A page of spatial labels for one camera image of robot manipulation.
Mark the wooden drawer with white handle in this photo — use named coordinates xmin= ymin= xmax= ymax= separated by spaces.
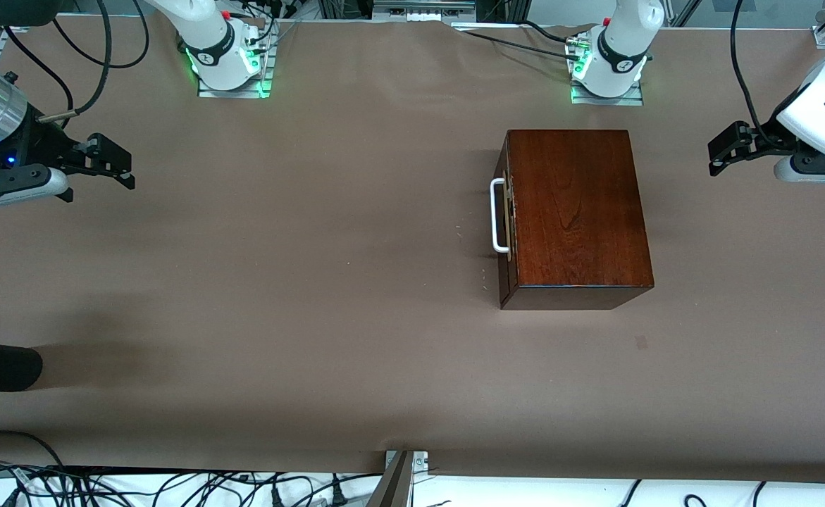
xmin=490 ymin=135 xmax=520 ymax=309

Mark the dark brown wooden box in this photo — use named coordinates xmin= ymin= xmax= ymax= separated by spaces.
xmin=495 ymin=129 xmax=655 ymax=311

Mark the brown paper table cover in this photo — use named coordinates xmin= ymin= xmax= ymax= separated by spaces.
xmin=0 ymin=14 xmax=825 ymax=487

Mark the grey metal beam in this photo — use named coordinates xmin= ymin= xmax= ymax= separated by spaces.
xmin=366 ymin=451 xmax=414 ymax=507

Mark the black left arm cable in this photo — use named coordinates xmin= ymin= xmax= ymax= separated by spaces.
xmin=730 ymin=0 xmax=779 ymax=142

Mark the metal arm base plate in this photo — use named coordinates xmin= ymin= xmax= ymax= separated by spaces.
xmin=571 ymin=79 xmax=645 ymax=107
xmin=197 ymin=39 xmax=273 ymax=99

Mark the black cable to arm base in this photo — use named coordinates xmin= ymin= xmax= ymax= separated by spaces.
xmin=465 ymin=21 xmax=585 ymax=61

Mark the tangled black cable bundle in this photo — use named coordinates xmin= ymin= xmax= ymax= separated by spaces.
xmin=0 ymin=430 xmax=385 ymax=507

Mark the aluminium frame extrusion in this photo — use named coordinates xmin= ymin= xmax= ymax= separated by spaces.
xmin=372 ymin=0 xmax=478 ymax=19

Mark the silver metal bracket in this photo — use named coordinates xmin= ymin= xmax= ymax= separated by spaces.
xmin=384 ymin=451 xmax=429 ymax=474

